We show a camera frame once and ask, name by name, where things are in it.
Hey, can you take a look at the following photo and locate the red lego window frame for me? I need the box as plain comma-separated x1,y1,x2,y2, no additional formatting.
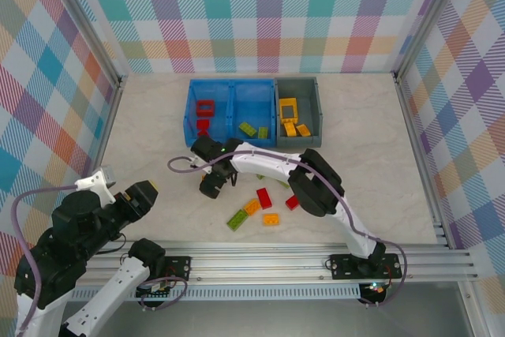
196,99,216,118

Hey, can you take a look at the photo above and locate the grey plastic bin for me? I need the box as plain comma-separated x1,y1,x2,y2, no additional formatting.
273,76,324,148

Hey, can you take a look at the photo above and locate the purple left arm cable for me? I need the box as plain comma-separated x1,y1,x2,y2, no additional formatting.
11,184,189,332

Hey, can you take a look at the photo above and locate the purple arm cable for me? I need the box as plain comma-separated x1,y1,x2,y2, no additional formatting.
167,150,410,309
11,184,189,332

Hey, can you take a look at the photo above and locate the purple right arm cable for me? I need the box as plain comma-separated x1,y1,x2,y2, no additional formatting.
167,150,410,309

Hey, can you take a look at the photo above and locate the aluminium side rail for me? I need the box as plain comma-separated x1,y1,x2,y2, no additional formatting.
84,74,129,180
392,70,455,249

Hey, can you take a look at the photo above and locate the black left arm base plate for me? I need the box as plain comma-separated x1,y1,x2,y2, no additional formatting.
136,256,193,283

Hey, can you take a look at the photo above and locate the yellow lego window frame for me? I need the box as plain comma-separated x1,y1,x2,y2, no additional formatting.
279,97,300,124

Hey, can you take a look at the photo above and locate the aluminium front rail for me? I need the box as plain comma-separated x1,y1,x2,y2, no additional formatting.
74,240,488,289

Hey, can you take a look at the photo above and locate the slotted grey cable duct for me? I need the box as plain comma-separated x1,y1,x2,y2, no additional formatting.
70,287,362,302

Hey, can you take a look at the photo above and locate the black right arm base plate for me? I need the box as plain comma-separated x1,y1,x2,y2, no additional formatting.
329,253,403,281

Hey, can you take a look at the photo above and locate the aluminium corner post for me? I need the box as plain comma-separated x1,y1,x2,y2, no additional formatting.
39,0,129,84
392,0,470,77

